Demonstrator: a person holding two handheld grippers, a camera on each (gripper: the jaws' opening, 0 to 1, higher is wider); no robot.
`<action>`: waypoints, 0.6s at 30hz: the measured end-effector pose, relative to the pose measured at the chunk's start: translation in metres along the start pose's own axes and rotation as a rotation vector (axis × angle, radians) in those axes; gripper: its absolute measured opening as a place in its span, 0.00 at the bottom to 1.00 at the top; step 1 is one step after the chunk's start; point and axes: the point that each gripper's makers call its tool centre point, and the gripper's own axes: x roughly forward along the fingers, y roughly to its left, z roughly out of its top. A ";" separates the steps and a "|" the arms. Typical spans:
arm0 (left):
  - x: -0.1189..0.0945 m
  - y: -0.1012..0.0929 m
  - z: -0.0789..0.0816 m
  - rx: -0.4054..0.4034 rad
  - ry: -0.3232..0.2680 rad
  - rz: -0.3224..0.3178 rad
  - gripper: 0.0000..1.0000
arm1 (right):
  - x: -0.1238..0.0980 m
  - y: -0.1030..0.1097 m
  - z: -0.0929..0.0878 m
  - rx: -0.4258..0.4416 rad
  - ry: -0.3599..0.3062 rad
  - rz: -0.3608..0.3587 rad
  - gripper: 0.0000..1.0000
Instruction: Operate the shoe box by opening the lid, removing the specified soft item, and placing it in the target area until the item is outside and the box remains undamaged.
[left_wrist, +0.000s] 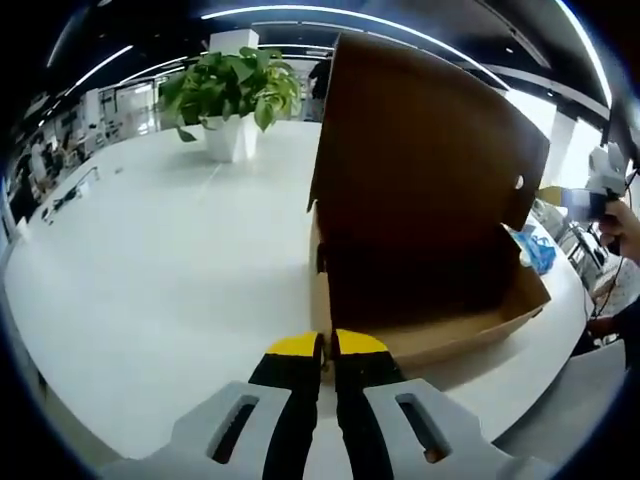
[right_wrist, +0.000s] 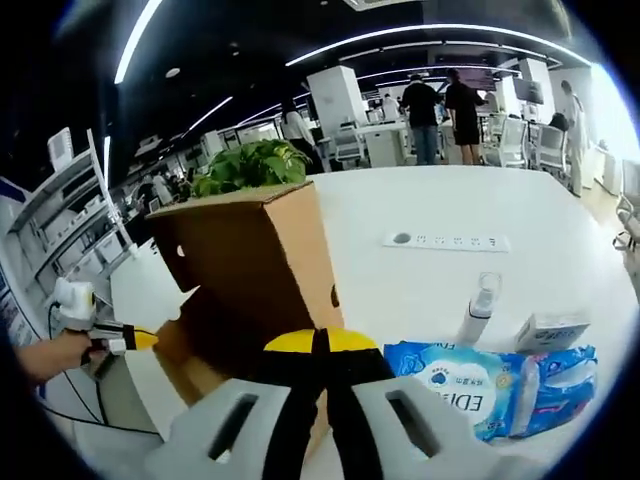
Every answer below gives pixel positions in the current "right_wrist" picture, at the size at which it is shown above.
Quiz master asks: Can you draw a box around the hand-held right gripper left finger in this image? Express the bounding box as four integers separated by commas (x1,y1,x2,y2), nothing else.
144,327,329,480

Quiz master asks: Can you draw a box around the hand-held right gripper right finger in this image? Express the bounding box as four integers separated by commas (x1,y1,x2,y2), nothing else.
319,325,521,480

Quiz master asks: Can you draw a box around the blue wet wipes pack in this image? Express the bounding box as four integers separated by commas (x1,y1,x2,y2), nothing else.
383,339,532,445

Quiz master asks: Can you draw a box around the brown cardboard shoe box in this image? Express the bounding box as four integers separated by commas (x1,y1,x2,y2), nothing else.
144,179,347,464

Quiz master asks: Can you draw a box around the white spray bottle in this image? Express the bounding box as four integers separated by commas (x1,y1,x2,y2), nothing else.
458,272,504,347

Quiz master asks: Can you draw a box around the blue soft tissue pack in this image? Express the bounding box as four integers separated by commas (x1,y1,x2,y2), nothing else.
519,344,600,437

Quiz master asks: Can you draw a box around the white printed carton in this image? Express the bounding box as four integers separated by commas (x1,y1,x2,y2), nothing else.
514,312,594,355

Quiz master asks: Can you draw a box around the white ventilated box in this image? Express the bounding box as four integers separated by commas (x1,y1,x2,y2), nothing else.
47,127,75,172

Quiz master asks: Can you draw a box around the person's left hand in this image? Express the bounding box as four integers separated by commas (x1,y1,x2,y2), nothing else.
59,329,104,371

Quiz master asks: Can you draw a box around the white storage shelf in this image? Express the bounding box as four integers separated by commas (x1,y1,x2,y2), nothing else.
7,128,142,301

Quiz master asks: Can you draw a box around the white table socket panel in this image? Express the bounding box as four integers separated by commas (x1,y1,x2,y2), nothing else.
382,230,512,254

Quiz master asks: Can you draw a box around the green leafy plant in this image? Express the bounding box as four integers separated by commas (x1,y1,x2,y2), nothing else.
189,139,312,201

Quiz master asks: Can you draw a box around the white office chair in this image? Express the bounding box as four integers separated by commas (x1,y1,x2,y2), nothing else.
332,124,369,169
612,159,640,254
493,115,530,169

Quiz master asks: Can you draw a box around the curved ceiling light strip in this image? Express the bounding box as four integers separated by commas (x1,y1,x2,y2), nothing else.
285,22,592,69

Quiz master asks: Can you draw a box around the black cable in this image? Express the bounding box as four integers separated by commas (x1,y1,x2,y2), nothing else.
42,369,169,436

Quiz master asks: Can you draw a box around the wall monitor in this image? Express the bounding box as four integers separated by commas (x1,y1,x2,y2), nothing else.
514,77,545,105

